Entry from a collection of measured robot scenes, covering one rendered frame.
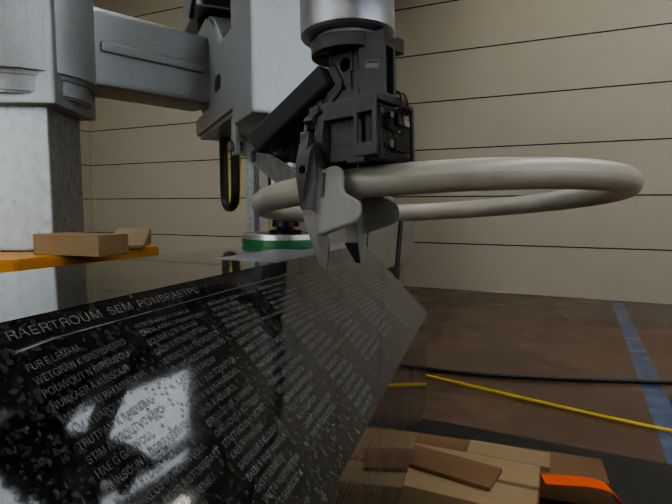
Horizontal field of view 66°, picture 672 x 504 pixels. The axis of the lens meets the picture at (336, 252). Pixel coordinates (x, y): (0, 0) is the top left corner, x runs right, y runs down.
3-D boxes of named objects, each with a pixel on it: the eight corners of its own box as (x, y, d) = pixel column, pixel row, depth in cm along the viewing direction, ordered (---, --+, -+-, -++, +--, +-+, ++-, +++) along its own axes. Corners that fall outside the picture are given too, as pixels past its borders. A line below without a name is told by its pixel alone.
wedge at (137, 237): (117, 244, 159) (116, 228, 159) (151, 243, 162) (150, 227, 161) (105, 249, 140) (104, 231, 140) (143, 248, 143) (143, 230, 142)
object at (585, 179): (218, 224, 82) (217, 206, 82) (466, 221, 102) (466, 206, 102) (345, 182, 37) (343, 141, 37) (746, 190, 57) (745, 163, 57)
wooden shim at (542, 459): (465, 456, 165) (466, 452, 165) (470, 443, 174) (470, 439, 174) (550, 472, 156) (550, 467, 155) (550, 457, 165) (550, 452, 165)
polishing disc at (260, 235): (273, 241, 115) (273, 236, 115) (227, 237, 131) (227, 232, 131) (345, 237, 129) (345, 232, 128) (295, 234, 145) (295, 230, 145)
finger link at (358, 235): (397, 264, 50) (384, 170, 48) (347, 263, 54) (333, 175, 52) (411, 255, 53) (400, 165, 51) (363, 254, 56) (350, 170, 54)
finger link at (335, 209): (347, 262, 43) (358, 157, 45) (294, 261, 47) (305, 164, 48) (366, 267, 46) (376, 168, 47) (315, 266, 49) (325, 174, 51)
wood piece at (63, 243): (32, 254, 126) (32, 233, 125) (66, 251, 135) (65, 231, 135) (98, 257, 119) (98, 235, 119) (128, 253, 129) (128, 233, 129)
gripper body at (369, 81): (374, 161, 44) (371, 17, 43) (297, 170, 49) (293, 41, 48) (416, 168, 50) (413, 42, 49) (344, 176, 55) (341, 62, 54)
